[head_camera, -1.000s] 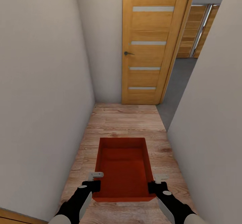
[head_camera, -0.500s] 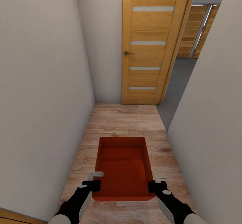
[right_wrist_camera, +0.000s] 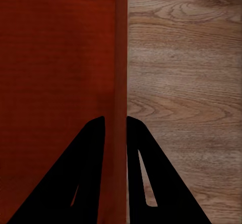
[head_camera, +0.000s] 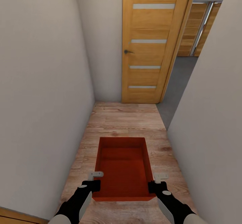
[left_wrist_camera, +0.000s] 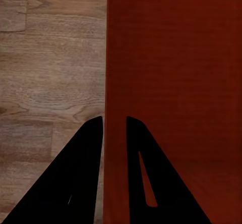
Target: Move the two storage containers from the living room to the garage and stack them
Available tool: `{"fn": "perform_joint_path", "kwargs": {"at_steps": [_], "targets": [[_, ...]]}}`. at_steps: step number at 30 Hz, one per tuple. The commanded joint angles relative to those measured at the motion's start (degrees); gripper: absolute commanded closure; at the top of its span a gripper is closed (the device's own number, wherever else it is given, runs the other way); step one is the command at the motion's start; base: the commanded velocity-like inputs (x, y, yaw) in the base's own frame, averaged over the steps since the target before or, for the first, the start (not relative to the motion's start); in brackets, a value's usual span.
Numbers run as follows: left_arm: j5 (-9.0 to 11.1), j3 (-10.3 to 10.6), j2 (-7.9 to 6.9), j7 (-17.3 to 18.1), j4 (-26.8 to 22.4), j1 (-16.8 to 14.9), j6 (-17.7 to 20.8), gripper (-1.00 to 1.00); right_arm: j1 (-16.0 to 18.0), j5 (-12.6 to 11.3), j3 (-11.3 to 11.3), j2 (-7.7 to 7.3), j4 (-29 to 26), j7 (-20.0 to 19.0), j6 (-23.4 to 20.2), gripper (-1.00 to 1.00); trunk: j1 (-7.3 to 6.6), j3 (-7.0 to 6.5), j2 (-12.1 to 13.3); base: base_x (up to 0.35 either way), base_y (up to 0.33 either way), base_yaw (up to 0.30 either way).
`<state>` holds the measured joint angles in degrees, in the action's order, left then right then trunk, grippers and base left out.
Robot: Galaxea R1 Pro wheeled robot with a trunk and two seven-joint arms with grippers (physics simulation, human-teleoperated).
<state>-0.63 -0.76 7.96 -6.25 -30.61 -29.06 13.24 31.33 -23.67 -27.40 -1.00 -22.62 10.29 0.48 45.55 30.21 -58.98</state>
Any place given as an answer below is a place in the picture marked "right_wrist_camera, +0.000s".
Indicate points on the storage box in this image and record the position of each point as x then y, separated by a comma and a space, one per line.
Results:
63, 63

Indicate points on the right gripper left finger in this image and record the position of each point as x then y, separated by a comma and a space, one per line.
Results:
69, 193

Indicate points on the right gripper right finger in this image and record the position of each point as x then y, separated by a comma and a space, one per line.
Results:
176, 204

